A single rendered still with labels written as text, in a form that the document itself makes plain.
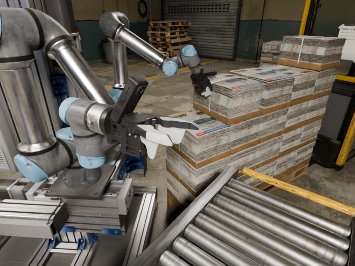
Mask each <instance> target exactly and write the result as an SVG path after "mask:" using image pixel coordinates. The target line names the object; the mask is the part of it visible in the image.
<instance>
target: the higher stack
mask: <svg viewBox="0 0 355 266"><path fill-rule="evenodd" d="M345 41H346V38H342V37H323V36H322V37H321V36H310V35H298V36H286V37H283V40H282V44H281V48H280V55H279V59H283V60H290V61H297V63H299V62H305V63H311V64H318V65H324V64H329V63H335V62H339V61H340V59H341V57H342V56H341V55H342V50H343V47H344V44H345ZM279 65H283V64H279ZM283 66H287V67H292V68H297V69H303V70H310V71H314V72H318V74H319V75H317V76H318V77H317V79H316V82H315V85H314V86H315V89H314V91H313V95H314V94H317V93H321V92H324V91H328V90H331V89H332V85H333V82H334V81H335V78H336V73H337V68H331V69H326V70H322V71H318V70H312V69H306V68H299V67H295V66H289V65H283ZM328 98H329V95H326V96H322V97H319V98H316V99H313V100H310V103H309V104H310V105H309V107H308V110H307V117H306V121H308V120H311V119H313V118H315V117H318V116H321V115H323V114H324V113H325V110H326V107H325V106H326V104H327V100H328ZM321 121H322V119H320V120H318V121H315V122H313V123H310V124H308V125H305V126H304V129H303V132H302V135H301V141H300V144H302V143H304V142H307V141H309V140H311V139H313V138H315V137H317V134H318V131H319V130H320V127H321ZM315 143H316V141H314V142H312V143H310V144H308V145H306V146H304V147H301V148H299V149H297V155H296V160H295V162H294V166H295V165H297V164H299V163H301V162H303V161H305V160H307V159H309V158H310V157H311V155H312V151H313V147H314V146H315ZM300 144H299V145H300ZM309 162H310V161H308V162H307V163H305V164H303V165H301V166H299V167H298V168H296V169H294V170H292V174H291V178H290V182H291V181H293V180H294V179H296V178H298V177H300V176H301V175H303V174H305V173H306V172H307V168H308V165H309Z"/></svg>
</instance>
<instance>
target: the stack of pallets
mask: <svg viewBox="0 0 355 266"><path fill-rule="evenodd" d="M183 22H186V25H184V24H183ZM155 23H157V25H155ZM165 23H166V25H165ZM175 23H177V25H175ZM189 25H191V21H150V25H149V26H148V31H147V36H148V37H149V44H150V45H151V46H153V47H156V49H158V50H159V51H161V52H162V53H163V54H165V55H166V56H168V57H169V58H171V54H170V49H169V48H170V47H169V45H168V42H167V41H169V40H173V37H175V38H174V39H181V36H184V38H186V37H189V35H187V30H189ZM172 27H175V29H172ZM181 27H184V29H183V30H181ZM153 28H156V29H155V30H153ZM163 28H165V29H163ZM171 32H173V34H171ZM179 32H182V34H179ZM152 33H155V34H154V35H152ZM162 33H164V34H162ZM153 38H156V39H153ZM154 43H157V44H154Z"/></svg>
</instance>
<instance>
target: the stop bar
mask: <svg viewBox="0 0 355 266"><path fill-rule="evenodd" d="M241 173H243V174H246V175H248V176H251V177H253V178H256V179H258V180H261V181H263V182H266V183H269V184H271V185H274V186H276V187H279V188H282V189H284V190H286V191H289V192H291V193H294V194H297V195H299V196H302V197H305V198H307V199H310V200H312V201H315V202H317V203H320V204H322V205H325V206H327V207H330V208H332V209H335V210H337V211H340V212H342V213H345V214H348V215H351V216H353V217H355V208H353V207H350V206H347V205H344V204H342V203H339V202H336V201H334V200H331V199H329V198H326V197H323V196H321V195H318V194H315V193H312V192H310V191H307V190H305V189H302V188H299V187H297V186H294V185H291V184H289V183H286V182H283V181H281V180H278V179H275V178H272V177H270V176H267V175H264V174H262V173H259V172H256V171H254V170H251V169H249V168H246V167H244V168H243V169H242V170H241Z"/></svg>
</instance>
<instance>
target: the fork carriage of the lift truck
mask: <svg viewBox="0 0 355 266"><path fill-rule="evenodd" d="M339 146H340V141H337V140H335V139H332V138H329V137H327V136H324V135H321V134H317V140H316V143H315V146H314V147H313V151H312V155H311V158H312V159H315V160H316V163H319V164H321V165H323V166H325V167H327V168H330V167H332V165H333V162H334V159H335V156H336V154H337V151H338V148H339Z"/></svg>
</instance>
